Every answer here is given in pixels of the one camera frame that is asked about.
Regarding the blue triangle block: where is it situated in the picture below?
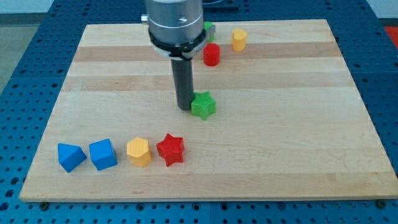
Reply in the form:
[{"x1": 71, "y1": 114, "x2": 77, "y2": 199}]
[{"x1": 57, "y1": 143, "x2": 87, "y2": 173}]

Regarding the red star block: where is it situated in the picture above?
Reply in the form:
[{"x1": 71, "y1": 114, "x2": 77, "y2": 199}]
[{"x1": 156, "y1": 133, "x2": 185, "y2": 167}]

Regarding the green block behind arm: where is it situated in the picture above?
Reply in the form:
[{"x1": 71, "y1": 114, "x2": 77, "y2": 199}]
[{"x1": 204, "y1": 21, "x2": 215, "y2": 43}]

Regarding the yellow hexagon block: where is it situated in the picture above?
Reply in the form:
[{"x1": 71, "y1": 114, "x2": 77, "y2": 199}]
[{"x1": 127, "y1": 138, "x2": 152, "y2": 167}]

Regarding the wooden board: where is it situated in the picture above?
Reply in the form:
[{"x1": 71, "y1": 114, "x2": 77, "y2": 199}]
[{"x1": 20, "y1": 19, "x2": 397, "y2": 202}]

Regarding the green star block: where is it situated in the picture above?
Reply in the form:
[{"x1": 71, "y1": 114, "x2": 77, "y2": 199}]
[{"x1": 191, "y1": 91, "x2": 216, "y2": 120}]

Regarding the red cylinder block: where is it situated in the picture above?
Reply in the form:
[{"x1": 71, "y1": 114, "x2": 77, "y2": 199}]
[{"x1": 203, "y1": 43, "x2": 220, "y2": 67}]

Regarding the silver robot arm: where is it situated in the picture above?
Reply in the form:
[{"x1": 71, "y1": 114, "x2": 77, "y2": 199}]
[{"x1": 145, "y1": 0, "x2": 215, "y2": 111}]

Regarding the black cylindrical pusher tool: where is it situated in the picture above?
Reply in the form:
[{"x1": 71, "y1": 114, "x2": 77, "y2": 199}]
[{"x1": 171, "y1": 60, "x2": 195, "y2": 110}]

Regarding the blue cube block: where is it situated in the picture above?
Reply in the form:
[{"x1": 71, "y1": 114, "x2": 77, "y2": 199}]
[{"x1": 89, "y1": 139, "x2": 118, "y2": 170}]

